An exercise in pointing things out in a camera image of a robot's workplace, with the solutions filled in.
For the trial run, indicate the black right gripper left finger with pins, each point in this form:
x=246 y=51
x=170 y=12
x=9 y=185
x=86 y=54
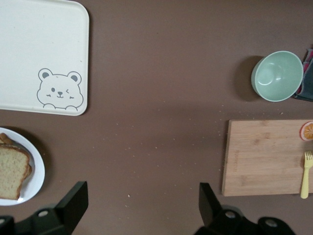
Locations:
x=74 y=205

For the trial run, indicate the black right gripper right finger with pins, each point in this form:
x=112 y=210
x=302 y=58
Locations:
x=210 y=205

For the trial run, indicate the white round plate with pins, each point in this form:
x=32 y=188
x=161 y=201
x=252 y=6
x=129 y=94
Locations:
x=36 y=176

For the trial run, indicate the brown bread slice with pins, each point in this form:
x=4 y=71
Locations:
x=9 y=171
x=3 y=138

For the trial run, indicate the wooden cutting board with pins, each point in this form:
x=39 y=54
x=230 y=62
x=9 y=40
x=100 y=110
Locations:
x=264 y=159

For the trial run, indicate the pale yellow plastic fork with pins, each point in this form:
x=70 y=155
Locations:
x=305 y=186

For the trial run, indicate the toy orange slice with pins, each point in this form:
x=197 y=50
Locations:
x=307 y=131

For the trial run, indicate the pale green bowl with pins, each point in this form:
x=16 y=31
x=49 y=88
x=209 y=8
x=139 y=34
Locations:
x=278 y=76

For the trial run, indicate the dark grey folded cloth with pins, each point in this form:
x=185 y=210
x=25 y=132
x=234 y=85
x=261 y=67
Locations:
x=308 y=83

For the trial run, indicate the cream bear print tray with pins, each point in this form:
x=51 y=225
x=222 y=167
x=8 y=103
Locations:
x=36 y=44

